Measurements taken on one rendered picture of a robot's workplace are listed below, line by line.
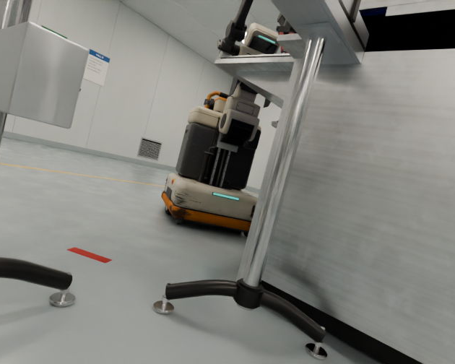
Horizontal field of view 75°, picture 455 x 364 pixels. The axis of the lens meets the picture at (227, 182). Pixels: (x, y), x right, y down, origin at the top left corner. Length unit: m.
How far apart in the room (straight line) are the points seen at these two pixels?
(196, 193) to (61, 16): 4.92
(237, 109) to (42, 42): 1.63
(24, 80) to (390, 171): 0.84
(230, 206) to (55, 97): 1.58
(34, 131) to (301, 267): 5.51
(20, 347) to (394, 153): 0.98
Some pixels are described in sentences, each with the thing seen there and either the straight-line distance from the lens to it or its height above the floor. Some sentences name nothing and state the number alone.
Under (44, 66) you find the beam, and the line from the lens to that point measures 0.49.
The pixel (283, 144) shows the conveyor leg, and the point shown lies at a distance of 0.81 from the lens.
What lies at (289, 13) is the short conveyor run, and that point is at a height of 0.84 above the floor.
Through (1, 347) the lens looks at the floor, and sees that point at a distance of 0.77.
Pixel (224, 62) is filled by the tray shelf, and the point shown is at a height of 0.86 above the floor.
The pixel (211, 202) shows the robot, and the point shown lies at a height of 0.19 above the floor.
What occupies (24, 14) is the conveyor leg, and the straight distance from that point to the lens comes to 0.73.
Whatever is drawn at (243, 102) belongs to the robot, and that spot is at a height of 0.87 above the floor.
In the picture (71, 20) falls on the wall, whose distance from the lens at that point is 6.37.
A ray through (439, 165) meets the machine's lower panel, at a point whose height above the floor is 0.58.
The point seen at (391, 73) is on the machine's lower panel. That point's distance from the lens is 1.02.
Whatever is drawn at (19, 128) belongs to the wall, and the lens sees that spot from 6.01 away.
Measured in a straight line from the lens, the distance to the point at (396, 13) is 1.11.
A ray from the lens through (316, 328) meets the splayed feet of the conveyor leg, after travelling 0.93.
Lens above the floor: 0.44
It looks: 3 degrees down
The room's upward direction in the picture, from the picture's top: 15 degrees clockwise
